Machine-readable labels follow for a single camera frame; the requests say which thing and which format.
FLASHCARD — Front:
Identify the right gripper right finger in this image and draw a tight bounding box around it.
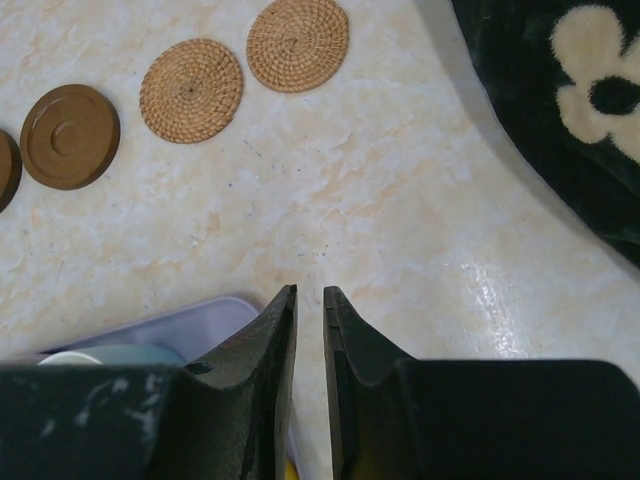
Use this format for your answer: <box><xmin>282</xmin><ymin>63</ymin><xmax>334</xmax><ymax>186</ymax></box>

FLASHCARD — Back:
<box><xmin>323</xmin><ymin>286</ymin><xmax>421</xmax><ymax>479</ymax></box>

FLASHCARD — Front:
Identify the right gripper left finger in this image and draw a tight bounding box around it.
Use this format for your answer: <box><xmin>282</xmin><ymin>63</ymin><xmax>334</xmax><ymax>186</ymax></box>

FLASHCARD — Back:
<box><xmin>144</xmin><ymin>285</ymin><xmax>297</xmax><ymax>479</ymax></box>

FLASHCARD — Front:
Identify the light blue mug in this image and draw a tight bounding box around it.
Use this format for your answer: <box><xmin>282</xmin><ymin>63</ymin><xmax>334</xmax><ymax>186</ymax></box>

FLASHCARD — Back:
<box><xmin>39</xmin><ymin>344</ymin><xmax>187</xmax><ymax>366</ymax></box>

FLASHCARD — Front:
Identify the woven rattan coaster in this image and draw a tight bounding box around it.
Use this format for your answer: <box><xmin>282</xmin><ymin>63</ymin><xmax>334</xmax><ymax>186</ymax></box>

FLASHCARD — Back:
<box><xmin>246</xmin><ymin>0</ymin><xmax>350</xmax><ymax>93</ymax></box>
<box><xmin>139</xmin><ymin>38</ymin><xmax>244</xmax><ymax>144</ymax></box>

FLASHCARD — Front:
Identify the dark wooden coaster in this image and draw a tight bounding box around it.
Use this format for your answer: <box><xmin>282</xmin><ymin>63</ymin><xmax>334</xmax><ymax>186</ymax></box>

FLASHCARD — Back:
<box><xmin>19</xmin><ymin>84</ymin><xmax>120</xmax><ymax>191</ymax></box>
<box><xmin>0</xmin><ymin>129</ymin><xmax>23</xmax><ymax>212</ymax></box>

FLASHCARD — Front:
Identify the yellow mug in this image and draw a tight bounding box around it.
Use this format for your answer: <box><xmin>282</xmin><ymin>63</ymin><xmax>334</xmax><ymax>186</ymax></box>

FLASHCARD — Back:
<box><xmin>285</xmin><ymin>460</ymin><xmax>300</xmax><ymax>480</ymax></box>

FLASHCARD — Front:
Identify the lavender plastic tray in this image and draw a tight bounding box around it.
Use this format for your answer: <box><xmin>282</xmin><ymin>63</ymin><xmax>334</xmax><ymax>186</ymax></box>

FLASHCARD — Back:
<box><xmin>37</xmin><ymin>295</ymin><xmax>301</xmax><ymax>480</ymax></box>

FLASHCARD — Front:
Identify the black floral blanket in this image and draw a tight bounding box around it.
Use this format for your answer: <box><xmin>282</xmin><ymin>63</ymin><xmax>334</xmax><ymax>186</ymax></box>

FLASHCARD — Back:
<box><xmin>453</xmin><ymin>1</ymin><xmax>639</xmax><ymax>263</ymax></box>

